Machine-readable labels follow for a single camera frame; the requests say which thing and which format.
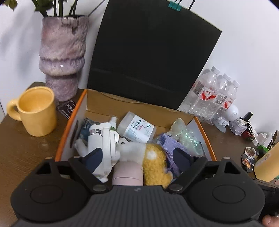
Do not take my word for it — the purple cloth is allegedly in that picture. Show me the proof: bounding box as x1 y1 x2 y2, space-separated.
156 133 193 178

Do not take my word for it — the white astronaut figurine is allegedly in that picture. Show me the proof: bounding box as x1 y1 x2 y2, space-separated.
213 104 239 133

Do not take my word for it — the dark snack packet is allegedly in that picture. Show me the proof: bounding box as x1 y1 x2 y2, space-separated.
241 147 259 173

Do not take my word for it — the water bottle right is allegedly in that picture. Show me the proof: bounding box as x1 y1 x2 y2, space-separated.
214 80 239 121

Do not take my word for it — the teal binder clip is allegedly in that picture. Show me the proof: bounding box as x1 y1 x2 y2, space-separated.
168 0 182 11

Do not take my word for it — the small tin box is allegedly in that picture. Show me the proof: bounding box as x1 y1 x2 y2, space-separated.
229 118 247 136

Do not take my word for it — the dark red small box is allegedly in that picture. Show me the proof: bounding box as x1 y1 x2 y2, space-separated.
241 128 255 141

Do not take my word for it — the clear bubble wrap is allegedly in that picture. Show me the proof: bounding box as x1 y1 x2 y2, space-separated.
169 118 205 156

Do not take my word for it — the person's right hand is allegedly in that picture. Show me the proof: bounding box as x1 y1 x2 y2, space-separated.
262 215 279 227

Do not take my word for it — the dried pink rose bouquet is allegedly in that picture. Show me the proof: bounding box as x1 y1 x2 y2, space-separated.
0 0 105 18

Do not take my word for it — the black paper bag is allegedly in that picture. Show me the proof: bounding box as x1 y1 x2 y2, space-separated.
88 1 221 109

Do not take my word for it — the black coaster card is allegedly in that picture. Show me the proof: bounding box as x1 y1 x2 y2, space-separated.
57 100 76 120

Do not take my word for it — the water bottle left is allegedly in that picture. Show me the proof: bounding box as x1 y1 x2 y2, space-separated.
178 66 220 117

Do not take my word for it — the white wipes container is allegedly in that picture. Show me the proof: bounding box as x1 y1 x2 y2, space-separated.
116 112 157 144

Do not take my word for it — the blue white toothpaste tube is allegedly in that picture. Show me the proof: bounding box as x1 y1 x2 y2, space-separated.
79 118 94 141

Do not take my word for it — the white charger plug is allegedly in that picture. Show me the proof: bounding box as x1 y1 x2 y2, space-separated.
252 132 273 147

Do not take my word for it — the white tube bottle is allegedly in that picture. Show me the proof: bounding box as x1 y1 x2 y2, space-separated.
109 116 117 130

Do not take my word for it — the purple ceramic vase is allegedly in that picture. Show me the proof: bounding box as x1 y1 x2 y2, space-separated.
39 16 89 102

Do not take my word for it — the yellow ceramic mug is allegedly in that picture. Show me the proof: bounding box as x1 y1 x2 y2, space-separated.
6 86 57 137

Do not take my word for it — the water bottle middle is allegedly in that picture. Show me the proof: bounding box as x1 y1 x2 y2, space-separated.
204 73 231 122

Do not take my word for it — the water bottle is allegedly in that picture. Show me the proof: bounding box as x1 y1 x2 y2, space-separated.
178 66 220 117
204 73 231 122
214 80 239 121

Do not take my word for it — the red cardboard box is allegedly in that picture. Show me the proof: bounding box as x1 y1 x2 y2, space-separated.
55 89 216 161

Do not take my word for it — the white and yellow plush toy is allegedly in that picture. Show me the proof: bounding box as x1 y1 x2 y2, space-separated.
74 138 174 189

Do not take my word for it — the pink cylindrical roll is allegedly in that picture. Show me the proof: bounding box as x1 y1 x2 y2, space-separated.
112 162 143 186

